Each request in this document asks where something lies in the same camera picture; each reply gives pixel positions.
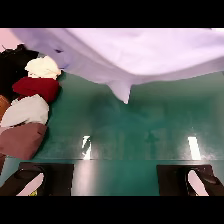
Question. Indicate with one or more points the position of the red garment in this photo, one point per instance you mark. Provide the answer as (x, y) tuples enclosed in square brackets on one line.
[(36, 87)]

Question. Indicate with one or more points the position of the orange brown garment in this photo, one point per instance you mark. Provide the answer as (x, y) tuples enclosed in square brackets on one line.
[(3, 106)]

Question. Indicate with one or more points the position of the pale grey garment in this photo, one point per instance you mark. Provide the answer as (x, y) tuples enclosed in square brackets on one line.
[(28, 111)]

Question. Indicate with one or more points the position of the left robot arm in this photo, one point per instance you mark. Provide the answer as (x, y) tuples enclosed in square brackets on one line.
[(53, 178)]

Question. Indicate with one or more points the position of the light blue shirt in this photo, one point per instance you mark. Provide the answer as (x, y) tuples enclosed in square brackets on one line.
[(150, 50)]

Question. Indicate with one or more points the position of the mauve brown garment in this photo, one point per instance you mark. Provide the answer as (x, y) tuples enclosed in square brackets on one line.
[(21, 140)]

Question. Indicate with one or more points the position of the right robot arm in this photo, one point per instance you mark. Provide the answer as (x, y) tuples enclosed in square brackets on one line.
[(170, 180)]

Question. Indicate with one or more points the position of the black garment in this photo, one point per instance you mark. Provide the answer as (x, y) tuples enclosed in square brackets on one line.
[(13, 66)]

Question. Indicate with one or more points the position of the cream garment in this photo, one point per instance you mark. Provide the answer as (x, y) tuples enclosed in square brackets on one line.
[(42, 67)]

